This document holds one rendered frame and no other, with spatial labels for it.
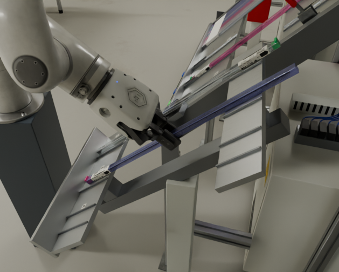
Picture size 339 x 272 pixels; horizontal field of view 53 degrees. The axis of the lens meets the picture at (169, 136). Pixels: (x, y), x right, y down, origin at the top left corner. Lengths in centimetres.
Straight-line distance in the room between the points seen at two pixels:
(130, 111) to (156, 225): 108
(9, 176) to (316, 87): 114
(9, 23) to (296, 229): 98
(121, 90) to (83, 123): 157
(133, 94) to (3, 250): 122
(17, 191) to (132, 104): 83
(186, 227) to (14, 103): 62
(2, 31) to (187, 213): 49
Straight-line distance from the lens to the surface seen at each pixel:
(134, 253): 153
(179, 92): 106
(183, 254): 89
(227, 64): 96
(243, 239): 121
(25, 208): 140
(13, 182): 130
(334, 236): 112
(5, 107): 110
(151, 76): 251
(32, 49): 49
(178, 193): 70
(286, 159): 105
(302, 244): 124
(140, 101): 59
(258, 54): 63
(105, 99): 56
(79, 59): 56
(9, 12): 50
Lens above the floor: 134
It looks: 42 degrees down
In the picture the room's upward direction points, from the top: straight up
